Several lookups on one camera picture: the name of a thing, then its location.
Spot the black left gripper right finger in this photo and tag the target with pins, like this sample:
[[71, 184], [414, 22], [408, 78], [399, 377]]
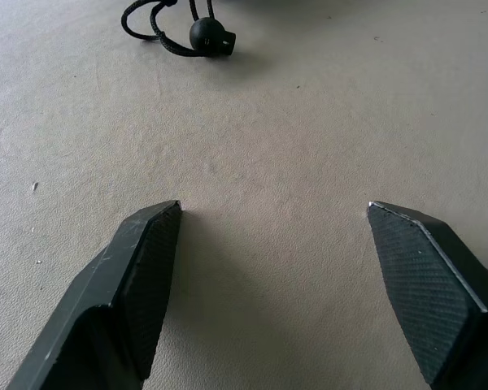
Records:
[[427, 284]]

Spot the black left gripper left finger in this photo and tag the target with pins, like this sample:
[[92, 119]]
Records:
[[118, 292]]

